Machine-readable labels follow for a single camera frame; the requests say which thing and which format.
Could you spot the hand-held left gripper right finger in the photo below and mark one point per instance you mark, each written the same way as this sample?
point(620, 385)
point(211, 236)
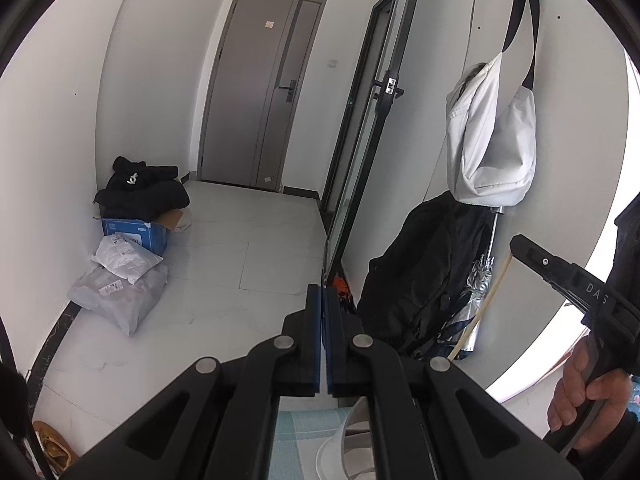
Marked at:
point(332, 340)

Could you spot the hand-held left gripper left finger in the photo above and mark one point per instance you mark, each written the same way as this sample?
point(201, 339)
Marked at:
point(313, 340)

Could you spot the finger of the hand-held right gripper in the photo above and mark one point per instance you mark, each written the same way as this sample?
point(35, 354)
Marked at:
point(555, 272)

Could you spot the pale bamboo chopstick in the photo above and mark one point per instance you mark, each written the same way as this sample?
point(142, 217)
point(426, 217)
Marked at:
point(480, 305)

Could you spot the white utensil holder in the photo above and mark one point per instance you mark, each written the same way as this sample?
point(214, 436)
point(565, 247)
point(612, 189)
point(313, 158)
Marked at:
point(350, 460)

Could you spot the white shoulder bag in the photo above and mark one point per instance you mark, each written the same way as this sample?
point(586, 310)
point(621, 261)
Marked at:
point(490, 135)

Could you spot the person's right hand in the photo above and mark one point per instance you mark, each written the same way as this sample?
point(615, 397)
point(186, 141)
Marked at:
point(610, 395)

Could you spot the small orange object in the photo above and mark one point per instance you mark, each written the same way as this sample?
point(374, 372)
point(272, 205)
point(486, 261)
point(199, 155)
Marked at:
point(341, 287)

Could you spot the silver folded umbrella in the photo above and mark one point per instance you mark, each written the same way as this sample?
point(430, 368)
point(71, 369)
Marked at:
point(482, 280)

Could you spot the teal plaid tablecloth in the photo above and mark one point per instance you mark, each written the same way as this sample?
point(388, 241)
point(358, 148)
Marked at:
point(300, 440)

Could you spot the black backpack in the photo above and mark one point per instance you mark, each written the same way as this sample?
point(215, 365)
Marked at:
point(415, 270)

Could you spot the grey plastic parcel bag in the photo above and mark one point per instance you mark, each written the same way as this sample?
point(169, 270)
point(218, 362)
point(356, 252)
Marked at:
point(120, 300)

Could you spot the white plastic parcel bag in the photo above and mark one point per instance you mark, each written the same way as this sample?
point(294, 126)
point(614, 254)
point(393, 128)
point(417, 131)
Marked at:
point(125, 260)

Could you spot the blue cardboard box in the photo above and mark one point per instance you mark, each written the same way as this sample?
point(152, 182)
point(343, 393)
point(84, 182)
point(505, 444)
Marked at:
point(135, 232)

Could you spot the black framed glass door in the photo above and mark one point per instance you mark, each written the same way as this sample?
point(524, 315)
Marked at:
point(370, 135)

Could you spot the black clothes heap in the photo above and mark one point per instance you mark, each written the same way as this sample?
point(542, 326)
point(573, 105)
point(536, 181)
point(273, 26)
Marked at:
point(140, 190)

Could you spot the grey entrance door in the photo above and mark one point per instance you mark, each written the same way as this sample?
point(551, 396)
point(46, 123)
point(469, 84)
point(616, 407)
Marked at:
point(250, 100)

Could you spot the brown shoe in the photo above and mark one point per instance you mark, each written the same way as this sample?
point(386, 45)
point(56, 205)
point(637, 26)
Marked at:
point(52, 452)

